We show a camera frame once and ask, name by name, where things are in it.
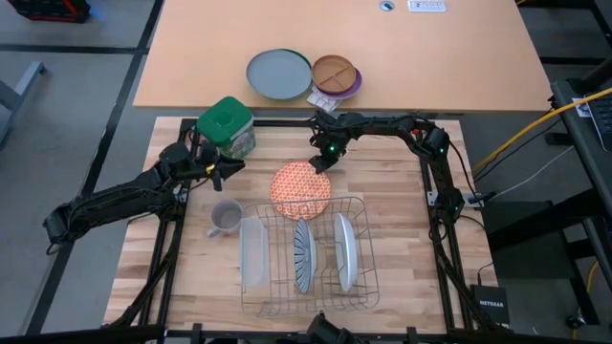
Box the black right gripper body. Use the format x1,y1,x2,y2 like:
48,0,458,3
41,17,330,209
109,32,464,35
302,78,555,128
310,126,346,161

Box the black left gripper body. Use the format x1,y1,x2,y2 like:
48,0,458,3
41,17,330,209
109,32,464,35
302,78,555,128
190,140,225,192

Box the green lidded wipes canister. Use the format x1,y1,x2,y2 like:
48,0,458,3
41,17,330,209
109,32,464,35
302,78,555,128
195,95,256,161

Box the plain white round plate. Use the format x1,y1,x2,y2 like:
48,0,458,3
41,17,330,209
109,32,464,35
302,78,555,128
333,212,359,293

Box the black striped white plate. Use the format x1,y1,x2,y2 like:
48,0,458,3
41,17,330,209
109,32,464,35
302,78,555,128
293,217,317,294

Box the orange patterned round plate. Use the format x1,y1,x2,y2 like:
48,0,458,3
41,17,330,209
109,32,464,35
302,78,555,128
269,161,332,221

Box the white plastic packet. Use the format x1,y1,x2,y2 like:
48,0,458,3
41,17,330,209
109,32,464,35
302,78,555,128
305,87,343,114

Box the grey ceramic mug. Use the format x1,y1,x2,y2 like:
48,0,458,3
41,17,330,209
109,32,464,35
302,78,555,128
206,199,244,239

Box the purple round plate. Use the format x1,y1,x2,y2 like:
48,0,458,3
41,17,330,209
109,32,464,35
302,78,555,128
329,69,363,100

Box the brown divided plate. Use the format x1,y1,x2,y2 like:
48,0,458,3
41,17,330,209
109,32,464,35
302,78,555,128
311,54,358,95

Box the green round plate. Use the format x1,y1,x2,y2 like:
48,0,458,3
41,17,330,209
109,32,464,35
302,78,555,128
281,47,315,99

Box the grey round plate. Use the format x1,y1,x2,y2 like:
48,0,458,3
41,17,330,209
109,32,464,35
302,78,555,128
246,49,313,100

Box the tan wooden desk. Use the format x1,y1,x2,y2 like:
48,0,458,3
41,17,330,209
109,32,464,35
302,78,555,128
132,0,554,114

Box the white desk socket panel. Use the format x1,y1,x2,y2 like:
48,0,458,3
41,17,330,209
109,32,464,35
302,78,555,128
406,0,448,13

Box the grey metal desk leg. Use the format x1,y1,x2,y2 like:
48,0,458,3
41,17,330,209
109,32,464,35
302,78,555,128
0,60,48,144

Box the red and black toolbox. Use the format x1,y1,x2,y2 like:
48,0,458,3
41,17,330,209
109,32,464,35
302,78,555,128
7,0,92,24

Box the black side desk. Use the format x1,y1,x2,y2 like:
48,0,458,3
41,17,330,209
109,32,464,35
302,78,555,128
482,54,612,331

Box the white paper label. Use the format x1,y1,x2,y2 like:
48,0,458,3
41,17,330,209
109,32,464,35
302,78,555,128
571,97,594,118

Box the black keyboard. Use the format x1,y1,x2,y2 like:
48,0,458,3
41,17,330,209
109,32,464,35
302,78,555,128
586,93,612,153

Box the black metal rig frame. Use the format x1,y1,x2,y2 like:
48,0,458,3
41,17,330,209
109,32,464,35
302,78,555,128
0,117,511,344

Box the grey wire dish rack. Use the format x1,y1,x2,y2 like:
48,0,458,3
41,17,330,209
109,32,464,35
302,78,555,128
238,195,382,317

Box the black table-level camera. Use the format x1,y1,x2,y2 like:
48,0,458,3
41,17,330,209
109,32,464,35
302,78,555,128
305,312,367,344

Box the black cable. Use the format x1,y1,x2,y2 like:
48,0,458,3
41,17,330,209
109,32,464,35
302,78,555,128
472,117,563,185

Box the yellow cable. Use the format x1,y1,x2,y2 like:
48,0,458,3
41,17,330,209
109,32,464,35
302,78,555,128
472,87,612,176

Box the white cable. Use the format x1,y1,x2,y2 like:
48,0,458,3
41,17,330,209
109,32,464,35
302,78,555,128
490,145,575,202

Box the black Netgear network switch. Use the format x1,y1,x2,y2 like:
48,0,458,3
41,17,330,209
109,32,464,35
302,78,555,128
470,284,511,329

